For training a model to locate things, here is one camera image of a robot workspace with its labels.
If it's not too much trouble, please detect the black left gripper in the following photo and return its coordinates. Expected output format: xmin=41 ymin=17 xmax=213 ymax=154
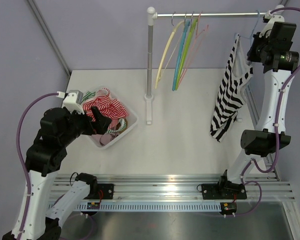
xmin=59 ymin=105 xmax=112 ymax=146

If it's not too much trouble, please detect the red striped tank top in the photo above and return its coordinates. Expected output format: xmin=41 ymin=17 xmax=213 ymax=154
xmin=81 ymin=86 xmax=130 ymax=131

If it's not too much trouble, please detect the light blue thin hanger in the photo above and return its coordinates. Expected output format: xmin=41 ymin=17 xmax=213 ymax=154
xmin=233 ymin=10 xmax=261 ymax=46

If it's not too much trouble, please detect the brown tank top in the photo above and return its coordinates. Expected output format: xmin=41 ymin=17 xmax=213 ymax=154
xmin=116 ymin=118 xmax=128 ymax=132

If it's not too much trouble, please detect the pink tank top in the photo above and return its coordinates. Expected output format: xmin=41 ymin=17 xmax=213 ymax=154
xmin=91 ymin=133 xmax=120 ymax=147

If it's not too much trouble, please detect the green striped tank top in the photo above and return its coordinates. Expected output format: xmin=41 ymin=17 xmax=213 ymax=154
xmin=81 ymin=91 xmax=122 ymax=133

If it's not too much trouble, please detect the black white striped tank top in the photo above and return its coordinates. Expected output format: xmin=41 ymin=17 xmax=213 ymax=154
xmin=209 ymin=34 xmax=253 ymax=142

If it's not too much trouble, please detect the pink hanger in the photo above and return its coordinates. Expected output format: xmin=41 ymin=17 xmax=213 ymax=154
xmin=178 ymin=11 xmax=209 ymax=88

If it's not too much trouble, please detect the green hanger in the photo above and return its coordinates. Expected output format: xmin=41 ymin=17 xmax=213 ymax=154
xmin=176 ymin=18 xmax=198 ymax=90

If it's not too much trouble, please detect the cream hanger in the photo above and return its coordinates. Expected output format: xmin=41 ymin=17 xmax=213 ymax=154
xmin=154 ymin=12 xmax=185 ymax=89

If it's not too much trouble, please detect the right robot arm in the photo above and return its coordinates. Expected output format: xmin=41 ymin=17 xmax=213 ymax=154
xmin=211 ymin=20 xmax=300 ymax=200

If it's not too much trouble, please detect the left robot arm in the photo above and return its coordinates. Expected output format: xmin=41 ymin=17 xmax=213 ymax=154
xmin=2 ymin=107 xmax=114 ymax=240

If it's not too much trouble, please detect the white plastic basket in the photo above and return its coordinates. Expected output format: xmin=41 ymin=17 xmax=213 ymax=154
xmin=81 ymin=85 xmax=139 ymax=150

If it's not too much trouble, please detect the metal clothes rack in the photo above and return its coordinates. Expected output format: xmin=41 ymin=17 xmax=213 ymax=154
xmin=144 ymin=6 xmax=271 ymax=126

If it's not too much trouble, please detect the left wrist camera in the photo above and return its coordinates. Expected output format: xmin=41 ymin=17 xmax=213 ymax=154
xmin=57 ymin=90 xmax=85 ymax=115

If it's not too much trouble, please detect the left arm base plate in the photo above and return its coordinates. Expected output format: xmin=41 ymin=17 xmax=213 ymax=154
xmin=85 ymin=183 xmax=115 ymax=201

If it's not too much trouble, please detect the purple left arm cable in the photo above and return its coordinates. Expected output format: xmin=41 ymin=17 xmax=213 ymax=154
xmin=16 ymin=92 xmax=61 ymax=233

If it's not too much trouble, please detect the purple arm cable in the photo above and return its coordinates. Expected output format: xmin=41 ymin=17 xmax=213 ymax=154
xmin=239 ymin=6 xmax=300 ymax=218
xmin=16 ymin=92 xmax=61 ymax=233

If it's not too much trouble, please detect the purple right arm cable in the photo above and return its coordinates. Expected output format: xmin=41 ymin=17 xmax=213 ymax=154
xmin=239 ymin=6 xmax=300 ymax=218

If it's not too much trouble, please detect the white slotted cable duct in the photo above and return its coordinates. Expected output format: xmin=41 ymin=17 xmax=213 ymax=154
xmin=73 ymin=201 xmax=221 ymax=212

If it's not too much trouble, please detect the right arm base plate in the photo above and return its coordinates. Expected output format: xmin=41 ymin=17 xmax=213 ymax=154
xmin=200 ymin=183 xmax=247 ymax=200

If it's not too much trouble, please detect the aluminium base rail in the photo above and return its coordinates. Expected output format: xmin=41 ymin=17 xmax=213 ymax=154
xmin=49 ymin=173 xmax=296 ymax=202

